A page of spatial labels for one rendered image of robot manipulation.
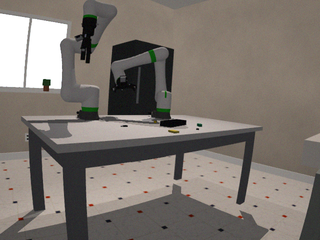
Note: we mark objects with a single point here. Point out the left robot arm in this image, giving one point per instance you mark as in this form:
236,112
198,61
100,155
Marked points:
157,56

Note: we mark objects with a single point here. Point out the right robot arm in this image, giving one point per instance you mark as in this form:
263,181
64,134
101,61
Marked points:
71,92

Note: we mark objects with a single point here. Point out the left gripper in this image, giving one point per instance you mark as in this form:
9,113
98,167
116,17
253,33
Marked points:
123,86

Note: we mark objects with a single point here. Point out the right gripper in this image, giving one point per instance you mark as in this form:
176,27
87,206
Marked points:
87,32

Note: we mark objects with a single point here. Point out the black rack of three bins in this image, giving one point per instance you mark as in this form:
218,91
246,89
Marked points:
173,123

